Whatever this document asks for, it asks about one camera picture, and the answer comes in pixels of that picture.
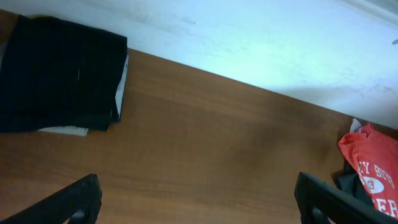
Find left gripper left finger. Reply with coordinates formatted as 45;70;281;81
1;174;102;224

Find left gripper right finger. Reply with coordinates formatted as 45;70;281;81
294;172;397;224

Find black shorts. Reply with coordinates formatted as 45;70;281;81
0;14;129;134

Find black garment under t-shirt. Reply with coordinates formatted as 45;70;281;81
332;160;374;207

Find red printed t-shirt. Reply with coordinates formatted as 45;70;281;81
338;123;397;218

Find white paper tag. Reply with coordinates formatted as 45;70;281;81
349;118;362;133

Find folded khaki shorts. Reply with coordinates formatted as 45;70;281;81
0;42;130;137

